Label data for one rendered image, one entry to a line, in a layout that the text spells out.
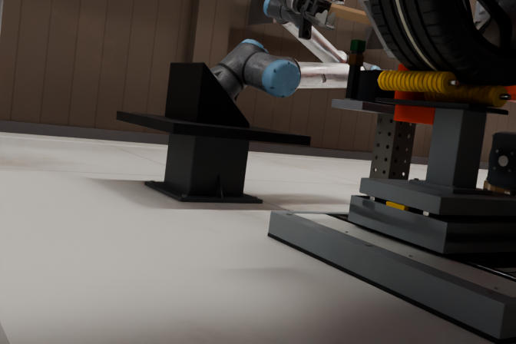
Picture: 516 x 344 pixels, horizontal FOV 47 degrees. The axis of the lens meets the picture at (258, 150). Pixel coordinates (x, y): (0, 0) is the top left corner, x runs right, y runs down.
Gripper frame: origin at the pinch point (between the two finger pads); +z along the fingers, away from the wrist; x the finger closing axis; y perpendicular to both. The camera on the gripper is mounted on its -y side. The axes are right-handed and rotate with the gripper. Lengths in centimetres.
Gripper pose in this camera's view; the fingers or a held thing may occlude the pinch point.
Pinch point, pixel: (330, 29)
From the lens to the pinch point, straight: 213.8
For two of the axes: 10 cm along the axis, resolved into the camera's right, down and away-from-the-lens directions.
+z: 4.7, 5.4, -7.0
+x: 8.2, 0.4, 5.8
